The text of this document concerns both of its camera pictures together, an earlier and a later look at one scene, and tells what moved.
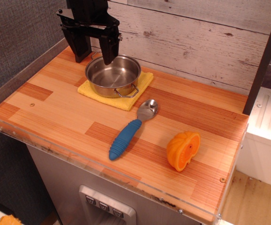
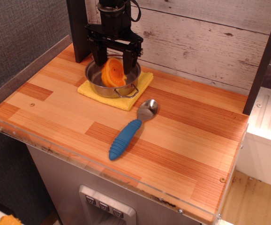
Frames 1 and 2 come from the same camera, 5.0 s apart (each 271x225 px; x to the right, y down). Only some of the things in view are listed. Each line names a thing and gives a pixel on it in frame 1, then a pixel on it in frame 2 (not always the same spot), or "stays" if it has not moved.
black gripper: (93, 15) to (115, 30)
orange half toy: (182, 147) to (113, 72)
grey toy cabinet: (63, 176) stays
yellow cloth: (86, 91) stays
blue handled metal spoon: (146, 109) stays
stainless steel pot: (116, 80) stays
